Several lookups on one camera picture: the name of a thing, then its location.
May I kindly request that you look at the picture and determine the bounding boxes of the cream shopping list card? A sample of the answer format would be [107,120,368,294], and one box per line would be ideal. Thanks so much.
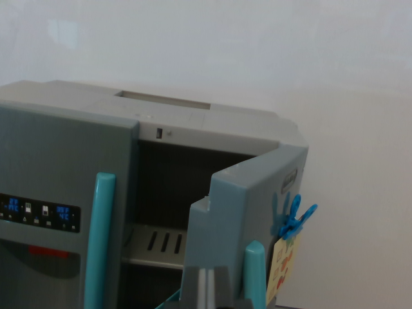
[265,232,301,303]

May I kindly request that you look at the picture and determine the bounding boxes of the oval logo badge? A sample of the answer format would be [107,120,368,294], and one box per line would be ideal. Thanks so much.
[279,169,301,194]

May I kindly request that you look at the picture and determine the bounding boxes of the grey fridge door with panel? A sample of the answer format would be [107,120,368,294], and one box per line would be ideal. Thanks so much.
[0,102,141,309]

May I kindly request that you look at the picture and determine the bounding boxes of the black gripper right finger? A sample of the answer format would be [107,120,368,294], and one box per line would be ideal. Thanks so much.
[208,265,239,309]

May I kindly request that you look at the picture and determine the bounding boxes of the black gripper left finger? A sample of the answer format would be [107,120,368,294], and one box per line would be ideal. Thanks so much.
[183,265,209,309]

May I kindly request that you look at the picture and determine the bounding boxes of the teal handle of magnet door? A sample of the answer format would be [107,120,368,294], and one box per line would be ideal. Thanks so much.
[243,240,267,309]

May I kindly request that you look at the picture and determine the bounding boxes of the grey toy fridge body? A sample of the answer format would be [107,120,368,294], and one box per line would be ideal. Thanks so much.
[0,79,310,309]

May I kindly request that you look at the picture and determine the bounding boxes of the teal door bin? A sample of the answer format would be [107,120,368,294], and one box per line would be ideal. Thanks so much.
[153,288,184,309]

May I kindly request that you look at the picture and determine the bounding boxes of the red dispenser strip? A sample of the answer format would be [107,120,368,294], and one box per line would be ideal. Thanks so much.
[28,245,69,258]

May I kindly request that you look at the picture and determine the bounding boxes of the blue clip magnet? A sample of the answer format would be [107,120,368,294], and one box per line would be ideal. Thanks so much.
[278,194,319,239]

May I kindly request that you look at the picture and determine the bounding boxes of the grey slotted fridge shelf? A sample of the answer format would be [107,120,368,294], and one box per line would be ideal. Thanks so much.
[124,223,187,270]

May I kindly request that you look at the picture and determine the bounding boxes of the black temperature control panel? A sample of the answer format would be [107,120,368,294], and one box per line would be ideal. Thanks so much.
[0,192,81,234]

